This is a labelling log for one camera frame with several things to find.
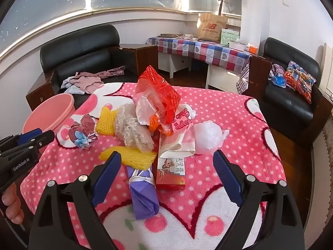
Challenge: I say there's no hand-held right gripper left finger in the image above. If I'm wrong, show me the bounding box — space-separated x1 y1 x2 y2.
29 151 122 250

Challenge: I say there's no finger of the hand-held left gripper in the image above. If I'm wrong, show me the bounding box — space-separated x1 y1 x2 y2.
0 128 43 153
7 130 56 160

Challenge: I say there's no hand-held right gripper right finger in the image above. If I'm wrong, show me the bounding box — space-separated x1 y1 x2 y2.
213 150 305 250

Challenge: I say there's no pink plastic bucket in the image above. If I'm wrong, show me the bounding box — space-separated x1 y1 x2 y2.
22 93 76 136

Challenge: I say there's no yellow foam net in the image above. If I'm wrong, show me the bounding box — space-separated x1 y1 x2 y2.
99 147 158 170
96 106 119 136

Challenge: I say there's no purple paper ball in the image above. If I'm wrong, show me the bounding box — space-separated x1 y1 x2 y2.
68 115 99 149

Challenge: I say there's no purple cloth pouch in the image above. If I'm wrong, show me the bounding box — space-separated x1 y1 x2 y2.
126 165 160 220

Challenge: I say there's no clear plastic bag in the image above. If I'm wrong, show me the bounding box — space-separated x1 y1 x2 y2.
114 103 155 153
135 94 167 125

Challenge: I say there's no red and white ointment box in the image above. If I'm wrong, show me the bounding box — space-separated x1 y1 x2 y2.
155 135 186 190

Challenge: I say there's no orange plastic wrapper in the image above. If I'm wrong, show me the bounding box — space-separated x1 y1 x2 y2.
149 115 173 136

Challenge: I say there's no white red-printed plastic bag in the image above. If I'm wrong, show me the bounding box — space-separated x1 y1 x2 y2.
159 104 198 159

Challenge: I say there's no red plastic bag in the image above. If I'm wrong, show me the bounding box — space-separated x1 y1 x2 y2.
135 66 182 136

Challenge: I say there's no person's left hand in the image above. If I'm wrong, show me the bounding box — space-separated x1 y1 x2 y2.
1 184 25 224

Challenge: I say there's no light blue cloth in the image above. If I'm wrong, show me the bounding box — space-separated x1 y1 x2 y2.
60 77 86 95

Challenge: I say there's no pink garment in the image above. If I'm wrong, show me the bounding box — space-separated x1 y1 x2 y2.
70 75 104 94

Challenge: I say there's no pink polka dot blanket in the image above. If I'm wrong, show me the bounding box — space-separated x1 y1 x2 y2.
19 82 288 250

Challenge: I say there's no dark patterned garment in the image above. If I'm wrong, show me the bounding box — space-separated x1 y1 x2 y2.
75 66 125 80

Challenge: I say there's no black leather wooden-sided armchair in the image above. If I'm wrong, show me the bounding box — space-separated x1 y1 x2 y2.
26 23 159 110

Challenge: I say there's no blue plastic bag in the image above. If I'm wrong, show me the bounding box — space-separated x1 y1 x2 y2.
271 75 287 88

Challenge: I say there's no checked cloth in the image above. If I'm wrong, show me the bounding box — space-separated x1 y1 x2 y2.
269 64 287 77

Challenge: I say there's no colourful printed cushion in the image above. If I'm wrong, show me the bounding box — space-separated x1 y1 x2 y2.
283 60 316 104

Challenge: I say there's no white desk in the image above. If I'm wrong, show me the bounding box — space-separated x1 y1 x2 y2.
157 49 242 89

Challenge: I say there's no plaid covered side table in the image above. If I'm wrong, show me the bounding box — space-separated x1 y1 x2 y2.
147 37 253 94

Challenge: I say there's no large frosted window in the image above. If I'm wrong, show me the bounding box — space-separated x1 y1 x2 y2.
0 0 189 55

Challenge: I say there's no light green box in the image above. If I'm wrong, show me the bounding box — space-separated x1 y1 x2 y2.
221 28 240 46

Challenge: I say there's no brown paper bag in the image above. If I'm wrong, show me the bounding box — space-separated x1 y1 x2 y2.
196 13 229 42

